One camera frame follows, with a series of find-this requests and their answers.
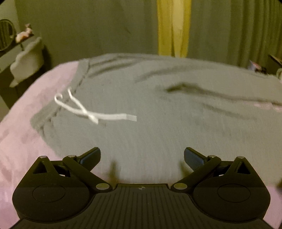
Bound grey-green curtain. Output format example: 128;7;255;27
15;1;281;67

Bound white drawstring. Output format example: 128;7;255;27
54;86;137;126

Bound round mirror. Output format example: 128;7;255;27
0;19;16;51

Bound yellow curtain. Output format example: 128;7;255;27
157;0;192;58

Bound pink bed blanket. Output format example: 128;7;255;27
0;60;282;229

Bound grey cushioned chair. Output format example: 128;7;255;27
9;37;44;88

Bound grey sweatpants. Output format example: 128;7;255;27
31;53;281;184

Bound small pink figurine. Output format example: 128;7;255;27
15;23;33;43

